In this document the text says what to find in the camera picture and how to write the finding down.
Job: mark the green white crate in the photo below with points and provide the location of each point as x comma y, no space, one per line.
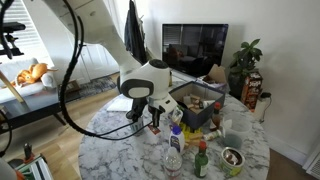
35,168

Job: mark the clear plastic cup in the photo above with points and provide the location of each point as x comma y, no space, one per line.
236,133

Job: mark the patterned floor rug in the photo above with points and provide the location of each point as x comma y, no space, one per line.
96,86

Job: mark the white paper napkin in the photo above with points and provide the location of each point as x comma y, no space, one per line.
118,104

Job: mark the open cardboard box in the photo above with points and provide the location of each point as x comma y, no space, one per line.
216,75

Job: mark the brown sauce bottle red cap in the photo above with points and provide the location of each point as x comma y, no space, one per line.
216,118

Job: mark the black tripod mount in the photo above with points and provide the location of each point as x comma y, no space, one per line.
11,51

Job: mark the open green tin can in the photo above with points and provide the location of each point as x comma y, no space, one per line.
230,166

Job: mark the red ketchup packet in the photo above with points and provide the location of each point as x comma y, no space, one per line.
154,130

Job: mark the orange stuffed toy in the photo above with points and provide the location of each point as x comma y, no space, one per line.
31,73

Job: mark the white baseboard vent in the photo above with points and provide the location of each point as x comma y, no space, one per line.
313,165

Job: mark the green glass bottle red cap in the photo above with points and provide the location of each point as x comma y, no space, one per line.
201,163

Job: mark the clear plastic water bottle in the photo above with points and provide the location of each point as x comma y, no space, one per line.
172,163

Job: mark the small beige lying bottle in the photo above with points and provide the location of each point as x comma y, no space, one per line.
212,135

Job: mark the white bottle blue cap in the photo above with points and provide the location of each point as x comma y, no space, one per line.
176,140

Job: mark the orange Jenga box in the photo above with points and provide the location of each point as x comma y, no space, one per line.
251,90

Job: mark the dark hanging clothes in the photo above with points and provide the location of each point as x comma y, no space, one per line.
135,30

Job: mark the black clamp knob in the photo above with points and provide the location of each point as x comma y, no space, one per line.
28,151

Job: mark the green potted plant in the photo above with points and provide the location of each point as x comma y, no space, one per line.
245,60

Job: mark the light grey sofa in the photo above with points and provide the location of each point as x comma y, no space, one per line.
13,68

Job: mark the window with white blinds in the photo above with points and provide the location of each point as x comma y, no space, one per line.
26,33

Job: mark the white door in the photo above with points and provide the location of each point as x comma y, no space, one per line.
96,60

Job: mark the black low bench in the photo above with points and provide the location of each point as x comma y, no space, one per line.
33,106

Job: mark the tan wooden beam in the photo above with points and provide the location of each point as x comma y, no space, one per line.
11,87

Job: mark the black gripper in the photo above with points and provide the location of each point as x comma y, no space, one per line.
156,110

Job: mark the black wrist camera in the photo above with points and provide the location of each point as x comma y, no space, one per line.
136,108

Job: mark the small brown floor box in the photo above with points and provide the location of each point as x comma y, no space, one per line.
74,86

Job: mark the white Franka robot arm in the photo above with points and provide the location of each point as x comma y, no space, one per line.
100,26

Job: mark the small white bottle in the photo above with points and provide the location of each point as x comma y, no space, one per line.
208,103

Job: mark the black flat television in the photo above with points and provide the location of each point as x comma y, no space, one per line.
195,46

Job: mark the shiny snack packet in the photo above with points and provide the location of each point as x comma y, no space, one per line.
176,116

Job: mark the tan wooden block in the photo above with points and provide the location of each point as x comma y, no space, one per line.
195,141

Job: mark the white plugged device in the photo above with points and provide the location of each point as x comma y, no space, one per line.
261,110

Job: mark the dark blue open box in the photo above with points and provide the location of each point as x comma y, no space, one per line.
200,120

